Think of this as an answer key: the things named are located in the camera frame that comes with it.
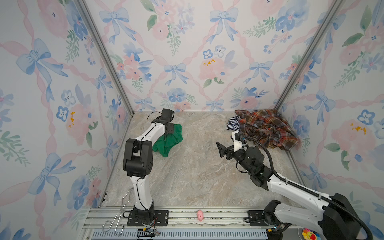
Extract green cloth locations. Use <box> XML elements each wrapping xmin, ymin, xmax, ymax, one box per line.
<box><xmin>153</xmin><ymin>124</ymin><xmax>183</xmax><ymax>158</ymax></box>

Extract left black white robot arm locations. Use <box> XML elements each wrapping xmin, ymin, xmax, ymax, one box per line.
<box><xmin>123</xmin><ymin>122</ymin><xmax>174</xmax><ymax>225</ymax></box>

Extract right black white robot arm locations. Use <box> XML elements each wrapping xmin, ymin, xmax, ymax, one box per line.
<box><xmin>216</xmin><ymin>141</ymin><xmax>374</xmax><ymax>240</ymax></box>

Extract blue white striped cloth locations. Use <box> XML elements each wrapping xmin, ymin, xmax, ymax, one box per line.
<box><xmin>226</xmin><ymin>115</ymin><xmax>241</xmax><ymax>132</ymax></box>

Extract red plaid cloth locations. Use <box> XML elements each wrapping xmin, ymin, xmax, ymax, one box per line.
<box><xmin>235</xmin><ymin>109</ymin><xmax>299</xmax><ymax>151</ymax></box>

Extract pink pig toy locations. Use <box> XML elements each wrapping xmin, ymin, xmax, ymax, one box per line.
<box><xmin>197</xmin><ymin>210</ymin><xmax>204</xmax><ymax>222</ymax></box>

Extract colourful flower toy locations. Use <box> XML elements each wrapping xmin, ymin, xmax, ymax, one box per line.
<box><xmin>301</xmin><ymin>228</ymin><xmax>321</xmax><ymax>240</ymax></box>

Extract metal tongs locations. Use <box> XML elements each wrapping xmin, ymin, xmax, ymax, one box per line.
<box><xmin>102</xmin><ymin>188</ymin><xmax>133</xmax><ymax>237</ymax></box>

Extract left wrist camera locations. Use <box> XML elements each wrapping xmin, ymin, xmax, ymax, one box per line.
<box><xmin>152</xmin><ymin>109</ymin><xmax>175</xmax><ymax>125</ymax></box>

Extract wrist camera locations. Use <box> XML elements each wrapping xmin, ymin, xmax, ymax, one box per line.
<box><xmin>231</xmin><ymin>131</ymin><xmax>247</xmax><ymax>152</ymax></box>
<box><xmin>152</xmin><ymin>109</ymin><xmax>175</xmax><ymax>125</ymax></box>

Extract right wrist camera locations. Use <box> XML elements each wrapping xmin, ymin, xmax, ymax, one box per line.
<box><xmin>231</xmin><ymin>131</ymin><xmax>247</xmax><ymax>152</ymax></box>

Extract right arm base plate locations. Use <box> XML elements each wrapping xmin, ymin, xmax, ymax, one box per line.
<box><xmin>244</xmin><ymin>210</ymin><xmax>269</xmax><ymax>227</ymax></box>

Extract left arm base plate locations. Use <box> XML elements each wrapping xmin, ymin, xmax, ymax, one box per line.
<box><xmin>123</xmin><ymin>210</ymin><xmax>169</xmax><ymax>227</ymax></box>

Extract aluminium rail frame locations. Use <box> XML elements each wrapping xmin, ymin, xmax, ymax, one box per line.
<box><xmin>77</xmin><ymin>206</ymin><xmax>304</xmax><ymax>240</ymax></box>

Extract black corrugated cable conduit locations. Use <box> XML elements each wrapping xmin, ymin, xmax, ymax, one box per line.
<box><xmin>239</xmin><ymin>134</ymin><xmax>374</xmax><ymax>240</ymax></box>

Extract left corner aluminium post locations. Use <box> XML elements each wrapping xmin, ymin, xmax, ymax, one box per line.
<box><xmin>74</xmin><ymin>0</ymin><xmax>134</xmax><ymax>117</ymax></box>

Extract corner aluminium post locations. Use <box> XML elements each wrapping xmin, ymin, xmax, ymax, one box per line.
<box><xmin>274</xmin><ymin>0</ymin><xmax>345</xmax><ymax>111</ymax></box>
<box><xmin>74</xmin><ymin>0</ymin><xmax>134</xmax><ymax>117</ymax></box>

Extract right corner aluminium post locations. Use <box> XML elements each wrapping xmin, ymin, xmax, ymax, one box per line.
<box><xmin>274</xmin><ymin>0</ymin><xmax>345</xmax><ymax>111</ymax></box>

